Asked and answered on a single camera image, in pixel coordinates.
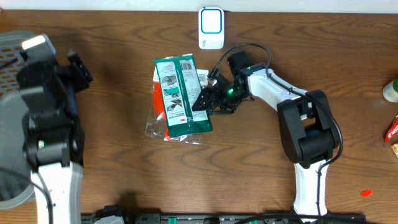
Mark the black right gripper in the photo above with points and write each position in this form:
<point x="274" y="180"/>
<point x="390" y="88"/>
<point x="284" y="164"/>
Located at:
<point x="214" y="97"/>

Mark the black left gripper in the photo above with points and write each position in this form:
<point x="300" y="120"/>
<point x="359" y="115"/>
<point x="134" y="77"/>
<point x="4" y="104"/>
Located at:
<point x="78" y="70"/>

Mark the green grip gloves package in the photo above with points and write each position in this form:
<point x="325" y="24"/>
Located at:
<point x="180" y="88"/>

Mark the red dustpan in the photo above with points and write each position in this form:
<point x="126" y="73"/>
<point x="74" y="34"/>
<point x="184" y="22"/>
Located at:
<point x="156" y="126"/>

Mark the red snack stick packet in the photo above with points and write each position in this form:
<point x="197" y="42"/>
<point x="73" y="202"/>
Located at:
<point x="392" y="130"/>

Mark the orange tissue pack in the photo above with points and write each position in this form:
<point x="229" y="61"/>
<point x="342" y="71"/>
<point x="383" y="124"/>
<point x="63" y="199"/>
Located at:
<point x="394" y="148"/>

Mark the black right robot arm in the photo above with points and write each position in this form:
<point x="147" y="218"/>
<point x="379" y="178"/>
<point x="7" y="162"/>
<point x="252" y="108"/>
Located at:
<point x="308" y="131"/>

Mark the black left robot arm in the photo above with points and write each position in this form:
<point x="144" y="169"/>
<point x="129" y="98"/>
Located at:
<point x="54" y="138"/>

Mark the white barcode scanner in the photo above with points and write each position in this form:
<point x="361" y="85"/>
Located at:
<point x="211" y="28"/>

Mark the grey plastic basket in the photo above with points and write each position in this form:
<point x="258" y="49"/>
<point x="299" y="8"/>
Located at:
<point x="19" y="182"/>

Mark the red sticker on table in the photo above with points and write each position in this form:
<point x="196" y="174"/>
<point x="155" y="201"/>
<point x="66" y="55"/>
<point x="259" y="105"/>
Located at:
<point x="366" y="193"/>

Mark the black mounting rail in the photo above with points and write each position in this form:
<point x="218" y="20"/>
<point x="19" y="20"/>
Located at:
<point x="118" y="214"/>

